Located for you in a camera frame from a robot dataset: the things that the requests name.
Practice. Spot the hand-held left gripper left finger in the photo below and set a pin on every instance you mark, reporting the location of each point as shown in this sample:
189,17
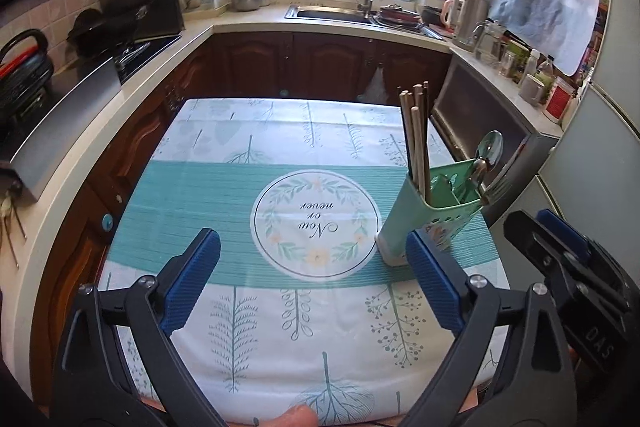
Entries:
192,282

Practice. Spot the printed teal white tablecloth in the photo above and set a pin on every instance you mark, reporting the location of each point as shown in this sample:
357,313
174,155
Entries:
200,147

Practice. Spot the dark bowl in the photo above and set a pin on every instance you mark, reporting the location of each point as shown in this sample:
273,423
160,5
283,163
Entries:
431,14

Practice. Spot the row of condiment bottles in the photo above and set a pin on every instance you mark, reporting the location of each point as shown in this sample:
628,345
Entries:
520,57

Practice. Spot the white kitchen countertop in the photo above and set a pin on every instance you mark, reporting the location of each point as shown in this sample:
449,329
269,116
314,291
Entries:
240,19

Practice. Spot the steel electric kettle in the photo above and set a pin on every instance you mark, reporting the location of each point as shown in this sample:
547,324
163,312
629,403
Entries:
467,19

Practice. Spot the stainless steel cabinet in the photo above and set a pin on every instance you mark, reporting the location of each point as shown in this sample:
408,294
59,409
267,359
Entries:
480,117

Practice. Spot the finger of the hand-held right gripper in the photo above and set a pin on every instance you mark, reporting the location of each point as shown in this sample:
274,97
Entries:
530,237
562,229

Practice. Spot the pantry shelf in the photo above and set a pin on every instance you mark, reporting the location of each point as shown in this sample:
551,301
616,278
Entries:
597,47

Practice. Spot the person's left hand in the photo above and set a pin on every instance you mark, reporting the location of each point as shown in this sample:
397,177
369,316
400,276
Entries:
297,418

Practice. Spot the white mug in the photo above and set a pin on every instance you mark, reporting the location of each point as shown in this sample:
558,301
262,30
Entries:
532,89

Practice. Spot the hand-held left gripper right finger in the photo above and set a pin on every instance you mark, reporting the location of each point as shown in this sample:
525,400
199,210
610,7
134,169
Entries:
432,282

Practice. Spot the green utensil holder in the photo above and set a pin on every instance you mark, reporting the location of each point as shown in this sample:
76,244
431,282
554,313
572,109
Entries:
400,217

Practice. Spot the blue cabinet knob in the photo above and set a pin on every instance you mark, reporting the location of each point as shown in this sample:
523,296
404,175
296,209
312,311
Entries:
107,222

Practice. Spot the red-labelled tub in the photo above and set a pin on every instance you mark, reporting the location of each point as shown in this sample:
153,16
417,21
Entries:
560,99

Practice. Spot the stainless steel panel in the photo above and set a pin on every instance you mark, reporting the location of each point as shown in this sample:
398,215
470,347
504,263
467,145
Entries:
65,122

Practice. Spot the white plastic bag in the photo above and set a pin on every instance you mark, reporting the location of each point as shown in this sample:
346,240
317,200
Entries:
375,87

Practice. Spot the red dish on drainer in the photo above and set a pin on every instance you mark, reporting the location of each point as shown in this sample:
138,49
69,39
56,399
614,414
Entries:
397,13

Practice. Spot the brown wooden kitchen cabinets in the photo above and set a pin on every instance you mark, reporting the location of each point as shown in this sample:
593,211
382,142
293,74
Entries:
325,62

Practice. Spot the glass pitcher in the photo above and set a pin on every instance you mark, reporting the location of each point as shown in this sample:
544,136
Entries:
487,39

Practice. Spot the black gas stove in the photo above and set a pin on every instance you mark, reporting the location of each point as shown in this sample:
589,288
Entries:
145,52

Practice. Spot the steel kitchen sink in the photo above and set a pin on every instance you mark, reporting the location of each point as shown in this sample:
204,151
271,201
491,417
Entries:
325,13

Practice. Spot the large silver spoon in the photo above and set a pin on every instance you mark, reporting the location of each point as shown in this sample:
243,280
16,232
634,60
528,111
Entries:
490,149

